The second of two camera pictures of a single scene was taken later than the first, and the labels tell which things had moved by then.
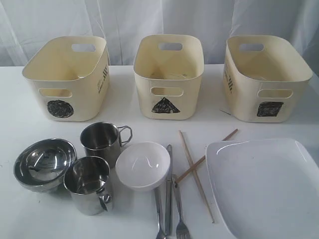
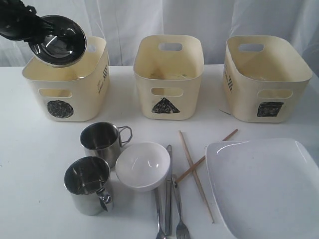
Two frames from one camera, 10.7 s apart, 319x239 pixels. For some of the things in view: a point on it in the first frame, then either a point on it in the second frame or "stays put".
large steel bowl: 40,165 to 65,45
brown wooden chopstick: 200,160 stays put
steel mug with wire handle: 103,139 stays put
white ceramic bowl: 143,166 stays put
